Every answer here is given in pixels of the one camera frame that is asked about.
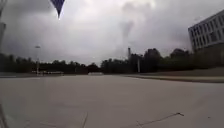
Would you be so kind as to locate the blue pennant flag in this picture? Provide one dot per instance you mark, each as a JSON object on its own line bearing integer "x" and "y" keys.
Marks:
{"x": 58, "y": 6}

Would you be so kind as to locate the grass lawn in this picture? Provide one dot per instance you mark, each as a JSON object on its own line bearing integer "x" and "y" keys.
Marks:
{"x": 186, "y": 74}

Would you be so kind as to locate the tall chimney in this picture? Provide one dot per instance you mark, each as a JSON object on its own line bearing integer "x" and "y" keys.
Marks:
{"x": 129, "y": 53}

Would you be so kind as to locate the short white post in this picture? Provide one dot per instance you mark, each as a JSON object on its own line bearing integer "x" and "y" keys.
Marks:
{"x": 138, "y": 66}

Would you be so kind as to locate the lamp pole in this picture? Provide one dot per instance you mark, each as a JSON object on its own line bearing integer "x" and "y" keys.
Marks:
{"x": 37, "y": 61}

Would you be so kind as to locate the grey concrete slab pavement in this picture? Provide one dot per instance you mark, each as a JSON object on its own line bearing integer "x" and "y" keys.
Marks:
{"x": 100, "y": 100}

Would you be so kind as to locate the large white grid-fronted building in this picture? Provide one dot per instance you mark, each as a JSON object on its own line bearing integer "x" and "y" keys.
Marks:
{"x": 208, "y": 33}

